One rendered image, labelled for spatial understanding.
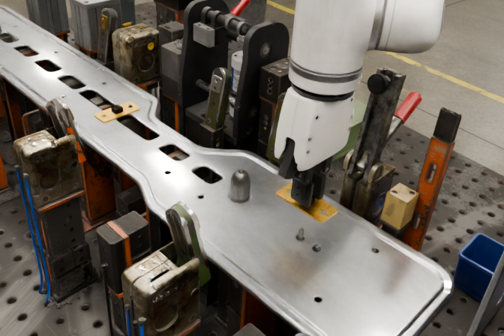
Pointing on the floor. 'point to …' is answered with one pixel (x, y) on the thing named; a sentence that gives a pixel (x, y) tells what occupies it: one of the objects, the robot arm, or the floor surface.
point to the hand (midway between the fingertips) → (307, 186)
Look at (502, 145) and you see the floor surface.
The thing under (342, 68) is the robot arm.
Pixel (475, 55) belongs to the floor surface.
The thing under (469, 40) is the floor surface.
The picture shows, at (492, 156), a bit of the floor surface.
